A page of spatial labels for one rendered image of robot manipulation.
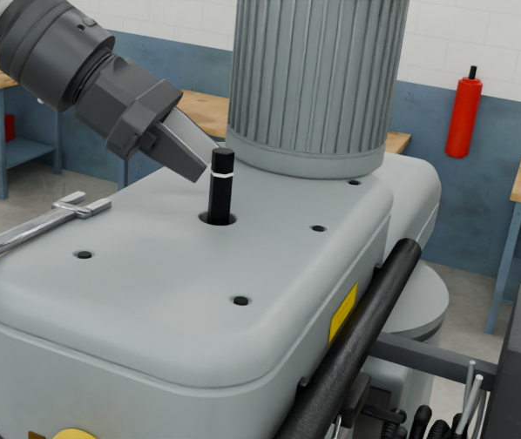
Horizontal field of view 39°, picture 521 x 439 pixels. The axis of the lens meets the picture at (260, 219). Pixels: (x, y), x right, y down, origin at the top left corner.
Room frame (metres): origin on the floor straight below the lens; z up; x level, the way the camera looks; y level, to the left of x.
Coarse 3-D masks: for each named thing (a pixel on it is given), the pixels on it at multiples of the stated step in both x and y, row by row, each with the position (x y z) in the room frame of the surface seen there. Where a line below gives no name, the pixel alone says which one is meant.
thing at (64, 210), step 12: (84, 192) 0.67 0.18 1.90; (60, 204) 0.64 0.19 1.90; (72, 204) 0.65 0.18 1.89; (96, 204) 0.65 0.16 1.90; (108, 204) 0.66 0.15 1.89; (48, 216) 0.61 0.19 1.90; (60, 216) 0.61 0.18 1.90; (72, 216) 0.62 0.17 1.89; (84, 216) 0.62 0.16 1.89; (12, 228) 0.58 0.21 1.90; (24, 228) 0.58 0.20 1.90; (36, 228) 0.58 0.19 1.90; (48, 228) 0.59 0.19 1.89; (0, 240) 0.55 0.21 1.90; (12, 240) 0.55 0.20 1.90; (24, 240) 0.56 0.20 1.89; (0, 252) 0.54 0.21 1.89
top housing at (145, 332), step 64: (128, 192) 0.70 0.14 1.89; (192, 192) 0.72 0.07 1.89; (256, 192) 0.74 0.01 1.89; (320, 192) 0.76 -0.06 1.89; (384, 192) 0.80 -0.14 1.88; (0, 256) 0.55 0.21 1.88; (64, 256) 0.55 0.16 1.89; (128, 256) 0.56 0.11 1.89; (192, 256) 0.57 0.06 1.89; (256, 256) 0.58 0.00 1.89; (320, 256) 0.60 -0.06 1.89; (0, 320) 0.48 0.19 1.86; (64, 320) 0.47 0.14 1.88; (128, 320) 0.46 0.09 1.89; (192, 320) 0.47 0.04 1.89; (256, 320) 0.48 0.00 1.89; (320, 320) 0.57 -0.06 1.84; (0, 384) 0.49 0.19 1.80; (64, 384) 0.46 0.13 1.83; (128, 384) 0.44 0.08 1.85; (192, 384) 0.43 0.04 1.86; (256, 384) 0.45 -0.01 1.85
